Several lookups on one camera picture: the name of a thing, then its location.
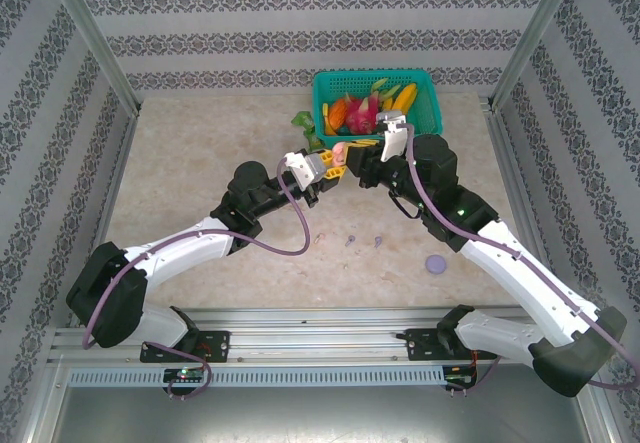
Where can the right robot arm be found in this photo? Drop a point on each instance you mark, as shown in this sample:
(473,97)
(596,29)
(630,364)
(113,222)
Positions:
(525,283)

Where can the orange toy fruit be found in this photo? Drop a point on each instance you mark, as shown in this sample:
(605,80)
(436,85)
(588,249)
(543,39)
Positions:
(336,113)

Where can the pink earbud charging case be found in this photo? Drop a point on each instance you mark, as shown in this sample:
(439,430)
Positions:
(340,152)

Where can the teal plastic basket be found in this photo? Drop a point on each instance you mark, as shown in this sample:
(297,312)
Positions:
(325,83)

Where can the aluminium base beam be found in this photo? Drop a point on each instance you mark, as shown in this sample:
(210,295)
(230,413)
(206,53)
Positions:
(320,338)

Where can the purple earbud charging case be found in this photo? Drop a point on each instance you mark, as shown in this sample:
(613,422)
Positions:
(435,265)

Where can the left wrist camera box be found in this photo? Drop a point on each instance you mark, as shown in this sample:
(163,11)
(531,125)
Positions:
(305,170)

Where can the pink dragon fruit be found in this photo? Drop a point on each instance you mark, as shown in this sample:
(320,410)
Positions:
(357,113)

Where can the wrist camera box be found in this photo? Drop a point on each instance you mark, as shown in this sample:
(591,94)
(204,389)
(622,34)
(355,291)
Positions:
(392,140)
(305,170)

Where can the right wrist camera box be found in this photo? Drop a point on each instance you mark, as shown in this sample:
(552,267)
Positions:
(392,140)

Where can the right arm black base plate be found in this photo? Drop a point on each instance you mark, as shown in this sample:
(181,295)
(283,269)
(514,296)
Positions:
(420,345)

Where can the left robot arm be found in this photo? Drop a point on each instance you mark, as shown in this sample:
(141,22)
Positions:
(175,243)

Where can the yellow banana bunch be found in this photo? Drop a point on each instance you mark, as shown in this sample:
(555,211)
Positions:
(405,97)

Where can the aluminium side rail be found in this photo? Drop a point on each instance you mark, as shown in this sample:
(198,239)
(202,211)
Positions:
(516,188)
(117,188)

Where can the grey metal sheet panel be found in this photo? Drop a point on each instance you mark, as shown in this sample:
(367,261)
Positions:
(320,413)

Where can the aluminium frame post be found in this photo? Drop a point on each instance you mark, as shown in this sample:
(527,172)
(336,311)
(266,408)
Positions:
(100,48)
(530,43)

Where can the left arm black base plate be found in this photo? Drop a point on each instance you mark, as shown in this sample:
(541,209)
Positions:
(217,345)

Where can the small yellow toy fruit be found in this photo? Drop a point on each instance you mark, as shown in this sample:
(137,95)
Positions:
(325,115)

